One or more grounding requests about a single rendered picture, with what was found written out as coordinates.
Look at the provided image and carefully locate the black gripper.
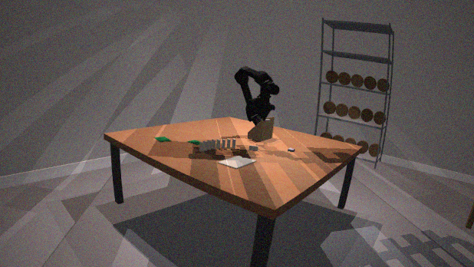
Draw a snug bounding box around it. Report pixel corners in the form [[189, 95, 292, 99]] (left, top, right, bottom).
[[255, 93, 275, 120]]

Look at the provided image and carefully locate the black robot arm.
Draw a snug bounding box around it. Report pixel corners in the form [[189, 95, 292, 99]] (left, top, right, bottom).
[[234, 66, 279, 125]]

